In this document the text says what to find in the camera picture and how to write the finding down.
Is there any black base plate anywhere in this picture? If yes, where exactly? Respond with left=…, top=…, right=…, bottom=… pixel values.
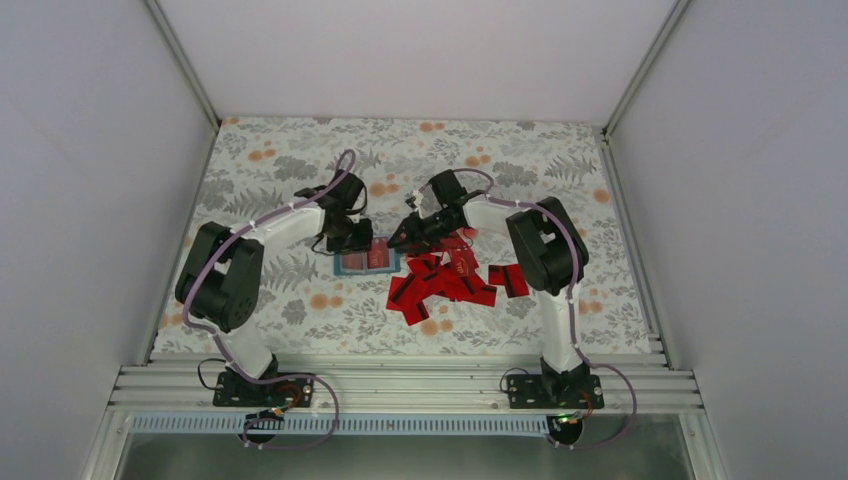
left=504, top=373, right=606, bottom=410
left=212, top=370, right=314, bottom=409

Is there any pile of red cards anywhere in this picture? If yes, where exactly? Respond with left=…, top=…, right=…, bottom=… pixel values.
left=386, top=229, right=497, bottom=313

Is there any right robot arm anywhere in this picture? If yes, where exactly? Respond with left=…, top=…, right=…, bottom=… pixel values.
left=388, top=170, right=591, bottom=407

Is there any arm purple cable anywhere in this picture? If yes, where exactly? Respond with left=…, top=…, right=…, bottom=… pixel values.
left=450, top=167, right=639, bottom=452
left=180, top=148, right=358, bottom=453

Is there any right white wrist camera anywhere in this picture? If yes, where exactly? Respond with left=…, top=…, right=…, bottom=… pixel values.
left=405, top=190, right=425, bottom=214

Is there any teal card holder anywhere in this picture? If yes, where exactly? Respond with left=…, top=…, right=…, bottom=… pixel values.
left=333, top=236, right=401, bottom=277

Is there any red VIP card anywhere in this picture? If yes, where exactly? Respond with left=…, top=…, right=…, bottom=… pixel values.
left=367, top=237, right=396, bottom=273

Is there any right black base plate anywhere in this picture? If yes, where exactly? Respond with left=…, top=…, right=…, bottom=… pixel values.
left=504, top=373, right=606, bottom=410

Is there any grey slotted cable duct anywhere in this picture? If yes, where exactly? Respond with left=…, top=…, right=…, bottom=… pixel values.
left=128, top=412, right=549, bottom=437

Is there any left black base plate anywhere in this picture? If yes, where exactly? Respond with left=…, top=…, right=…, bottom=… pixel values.
left=212, top=370, right=314, bottom=409

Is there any red card front bottom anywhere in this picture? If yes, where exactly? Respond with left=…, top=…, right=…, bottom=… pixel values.
left=400, top=301, right=430, bottom=326

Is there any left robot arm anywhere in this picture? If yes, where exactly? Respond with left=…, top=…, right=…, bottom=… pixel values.
left=175, top=170, right=373, bottom=405

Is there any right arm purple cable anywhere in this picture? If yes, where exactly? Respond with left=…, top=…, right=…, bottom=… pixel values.
left=450, top=167, right=639, bottom=452

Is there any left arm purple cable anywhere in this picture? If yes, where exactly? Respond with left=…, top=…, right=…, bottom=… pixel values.
left=180, top=148, right=358, bottom=453

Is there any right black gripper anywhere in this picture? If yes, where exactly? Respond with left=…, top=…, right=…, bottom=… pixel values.
left=388, top=208, right=460, bottom=253

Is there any aluminium rail frame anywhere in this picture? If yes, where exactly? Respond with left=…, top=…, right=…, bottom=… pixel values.
left=108, top=353, right=704, bottom=414

